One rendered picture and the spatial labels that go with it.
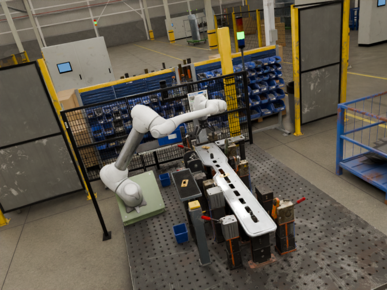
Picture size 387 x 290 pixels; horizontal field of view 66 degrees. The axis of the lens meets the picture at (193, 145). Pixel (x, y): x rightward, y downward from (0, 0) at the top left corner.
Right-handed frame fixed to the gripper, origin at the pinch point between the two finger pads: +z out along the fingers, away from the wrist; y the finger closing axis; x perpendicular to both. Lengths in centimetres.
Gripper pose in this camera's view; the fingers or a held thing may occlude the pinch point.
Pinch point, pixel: (206, 139)
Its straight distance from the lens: 270.9
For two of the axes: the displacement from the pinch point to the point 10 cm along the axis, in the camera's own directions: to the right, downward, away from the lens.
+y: 9.6, -2.4, 1.4
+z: 1.6, 9.0, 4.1
